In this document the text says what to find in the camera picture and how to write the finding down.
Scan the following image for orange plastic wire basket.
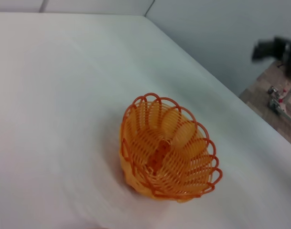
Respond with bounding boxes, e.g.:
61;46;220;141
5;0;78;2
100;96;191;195
118;93;224;204

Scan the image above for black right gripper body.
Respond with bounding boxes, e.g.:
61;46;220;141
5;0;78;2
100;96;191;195
273;35;291;77

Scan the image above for metal clamp with red parts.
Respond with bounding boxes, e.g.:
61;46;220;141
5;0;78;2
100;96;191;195
266;78;291;127

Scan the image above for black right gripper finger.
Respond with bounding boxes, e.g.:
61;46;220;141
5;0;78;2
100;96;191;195
251;39;276;61

